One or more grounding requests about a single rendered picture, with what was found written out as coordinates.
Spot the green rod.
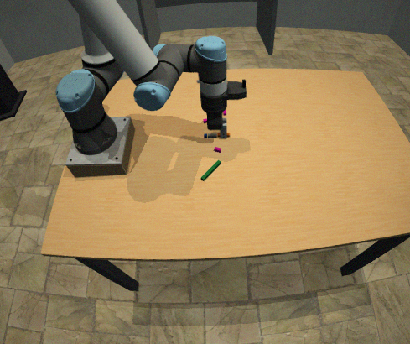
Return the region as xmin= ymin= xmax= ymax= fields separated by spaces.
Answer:
xmin=201 ymin=160 xmax=221 ymax=181

